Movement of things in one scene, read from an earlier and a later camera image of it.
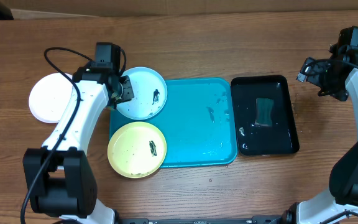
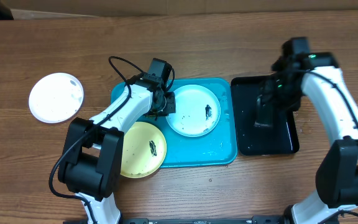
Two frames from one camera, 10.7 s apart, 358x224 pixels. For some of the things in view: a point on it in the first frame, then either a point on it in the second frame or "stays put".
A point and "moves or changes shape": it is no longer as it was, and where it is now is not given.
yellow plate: [137, 149] stays put
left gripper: [127, 92] -> [171, 107]
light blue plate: [150, 91] moves or changes shape
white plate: [50, 96] stays put
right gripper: [340, 93] -> [266, 89]
